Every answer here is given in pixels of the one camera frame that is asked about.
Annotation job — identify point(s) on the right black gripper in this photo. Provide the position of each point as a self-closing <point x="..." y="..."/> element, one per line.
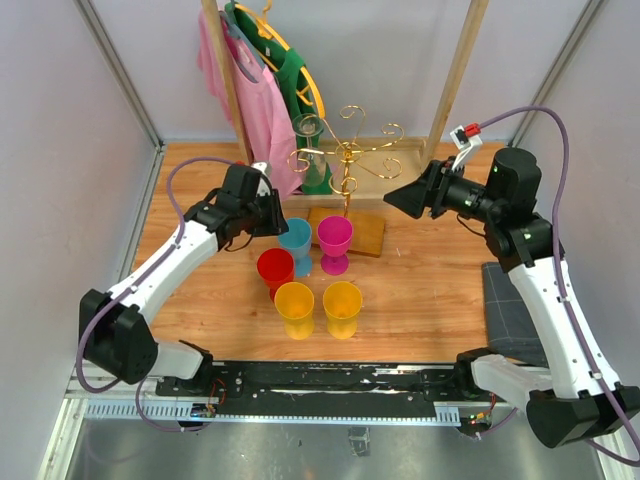
<point x="429" y="190"/>

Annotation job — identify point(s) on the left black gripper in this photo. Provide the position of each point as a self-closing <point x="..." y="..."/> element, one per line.
<point x="276" y="223"/>

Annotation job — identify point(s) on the blue plastic goblet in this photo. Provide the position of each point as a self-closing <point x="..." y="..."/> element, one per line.
<point x="297" y="241"/>

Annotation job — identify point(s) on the clear wine glass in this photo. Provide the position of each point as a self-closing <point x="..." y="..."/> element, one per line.
<point x="310" y="150"/>

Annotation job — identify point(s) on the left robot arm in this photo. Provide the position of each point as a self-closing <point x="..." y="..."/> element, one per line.
<point x="114" y="326"/>

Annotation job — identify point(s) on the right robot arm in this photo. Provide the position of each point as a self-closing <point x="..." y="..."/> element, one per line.
<point x="583" y="398"/>

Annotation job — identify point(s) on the wooden rack base board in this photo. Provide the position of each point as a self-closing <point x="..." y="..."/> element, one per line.
<point x="368" y="234"/>

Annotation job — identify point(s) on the red plastic cup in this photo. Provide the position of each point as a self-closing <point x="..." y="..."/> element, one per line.
<point x="275" y="267"/>

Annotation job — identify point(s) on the magenta plastic goblet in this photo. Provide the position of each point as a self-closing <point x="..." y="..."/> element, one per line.
<point x="335" y="235"/>

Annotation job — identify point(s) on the green shirt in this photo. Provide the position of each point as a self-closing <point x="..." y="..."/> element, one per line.
<point x="275" y="100"/>

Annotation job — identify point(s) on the pink shirt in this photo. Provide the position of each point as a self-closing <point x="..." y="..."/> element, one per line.
<point x="268" y="127"/>

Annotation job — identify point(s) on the left yellow plastic cup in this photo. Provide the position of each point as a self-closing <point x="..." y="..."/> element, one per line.
<point x="294" y="302"/>

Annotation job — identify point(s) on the yellow plastic cup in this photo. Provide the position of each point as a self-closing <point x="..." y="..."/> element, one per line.
<point x="342" y="303"/>
<point x="294" y="302"/>

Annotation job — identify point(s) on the right yellow plastic cup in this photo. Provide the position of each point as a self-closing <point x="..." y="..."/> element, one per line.
<point x="342" y="303"/>

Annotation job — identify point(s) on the yellow clothes hanger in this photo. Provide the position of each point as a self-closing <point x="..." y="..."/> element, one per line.
<point x="295" y="81"/>

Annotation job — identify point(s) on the dark grey folded cloth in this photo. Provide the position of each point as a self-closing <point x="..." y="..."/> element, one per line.
<point x="510" y="329"/>

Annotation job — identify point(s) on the grey clothes hanger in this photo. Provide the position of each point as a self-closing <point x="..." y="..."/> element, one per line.
<point x="244" y="54"/>

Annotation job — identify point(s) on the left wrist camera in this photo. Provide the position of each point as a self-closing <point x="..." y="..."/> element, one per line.
<point x="264" y="187"/>

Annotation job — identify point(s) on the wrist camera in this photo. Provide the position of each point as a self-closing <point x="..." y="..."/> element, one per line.
<point x="468" y="142"/>
<point x="264" y="187"/>

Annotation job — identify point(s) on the wooden clothes rack frame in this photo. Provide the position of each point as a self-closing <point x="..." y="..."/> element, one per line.
<point x="374" y="189"/>

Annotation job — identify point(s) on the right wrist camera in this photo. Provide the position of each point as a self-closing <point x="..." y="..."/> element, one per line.
<point x="468" y="142"/>

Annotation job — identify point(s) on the black mounting rail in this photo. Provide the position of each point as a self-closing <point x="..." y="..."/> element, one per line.
<point x="319" y="390"/>

